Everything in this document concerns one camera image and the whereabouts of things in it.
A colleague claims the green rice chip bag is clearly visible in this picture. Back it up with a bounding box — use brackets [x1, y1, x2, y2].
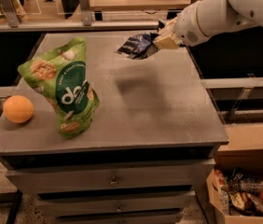
[18, 37, 100, 138]

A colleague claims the cardboard box of snacks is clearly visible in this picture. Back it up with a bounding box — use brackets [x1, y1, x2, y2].
[206, 166, 263, 224]

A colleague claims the metal railing with posts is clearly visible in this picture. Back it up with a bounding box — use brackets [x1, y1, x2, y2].
[0, 0, 199, 32]

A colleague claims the top drawer metal handle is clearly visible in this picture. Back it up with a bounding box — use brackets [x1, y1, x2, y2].
[109, 175, 118, 187]

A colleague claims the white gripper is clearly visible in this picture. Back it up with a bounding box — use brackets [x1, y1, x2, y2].
[153, 1, 210, 49]

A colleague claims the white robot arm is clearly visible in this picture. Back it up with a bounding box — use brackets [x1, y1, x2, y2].
[153, 0, 263, 49]

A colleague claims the grey drawer cabinet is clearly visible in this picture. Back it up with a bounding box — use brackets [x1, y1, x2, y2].
[0, 32, 228, 224]

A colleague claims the orange fruit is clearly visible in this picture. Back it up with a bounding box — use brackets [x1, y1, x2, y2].
[3, 95, 34, 123]

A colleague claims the blue chip bag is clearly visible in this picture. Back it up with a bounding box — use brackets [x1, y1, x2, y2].
[117, 33, 159, 60]

